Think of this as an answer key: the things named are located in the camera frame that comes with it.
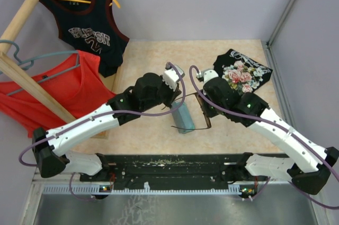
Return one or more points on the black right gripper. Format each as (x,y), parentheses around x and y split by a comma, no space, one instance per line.
(209,113)

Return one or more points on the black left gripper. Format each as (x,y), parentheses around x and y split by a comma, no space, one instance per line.
(173,95)

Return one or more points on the brown sunglasses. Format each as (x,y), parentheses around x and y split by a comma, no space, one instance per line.
(203,110)

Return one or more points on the grey-blue glasses case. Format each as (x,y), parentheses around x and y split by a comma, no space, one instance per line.
(182,118)

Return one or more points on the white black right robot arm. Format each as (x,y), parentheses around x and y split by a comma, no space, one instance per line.
(307,166)

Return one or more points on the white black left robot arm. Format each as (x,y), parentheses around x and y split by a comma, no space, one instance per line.
(53,152)

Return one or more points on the black floral folded shirt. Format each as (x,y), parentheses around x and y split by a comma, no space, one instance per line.
(242,73)

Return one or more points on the navy basketball jersey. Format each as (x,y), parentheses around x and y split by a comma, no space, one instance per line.
(89,25)

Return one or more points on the grey-blue clothes hanger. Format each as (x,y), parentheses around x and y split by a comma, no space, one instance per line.
(27,64)

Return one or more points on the wooden clothes rack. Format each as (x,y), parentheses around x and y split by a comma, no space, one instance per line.
(81,90)

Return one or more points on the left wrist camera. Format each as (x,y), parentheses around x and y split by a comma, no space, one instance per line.
(172,74)

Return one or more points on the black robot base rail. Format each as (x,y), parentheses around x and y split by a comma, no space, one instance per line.
(175,174)

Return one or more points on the aluminium frame post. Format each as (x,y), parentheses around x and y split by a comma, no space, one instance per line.
(282,20)

